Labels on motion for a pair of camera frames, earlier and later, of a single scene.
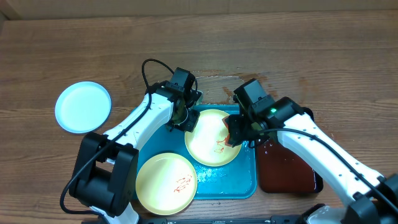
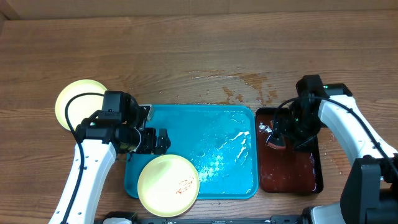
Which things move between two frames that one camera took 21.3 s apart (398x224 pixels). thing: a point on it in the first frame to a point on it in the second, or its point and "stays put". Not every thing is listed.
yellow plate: [206, 142] to [81, 107]
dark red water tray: [280, 171] stays put
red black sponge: [227, 138] to [277, 142]
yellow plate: [166, 183] stays put
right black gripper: [234, 132] to [286, 131]
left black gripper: [189, 126] to [148, 147]
